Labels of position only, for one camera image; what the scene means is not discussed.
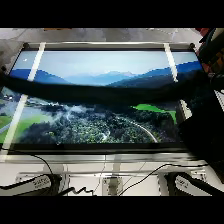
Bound black pants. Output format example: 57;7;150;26
0;73;208;107

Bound heap of clothes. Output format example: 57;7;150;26
198;27;224;75

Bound black garment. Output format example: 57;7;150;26
178;96;224;184

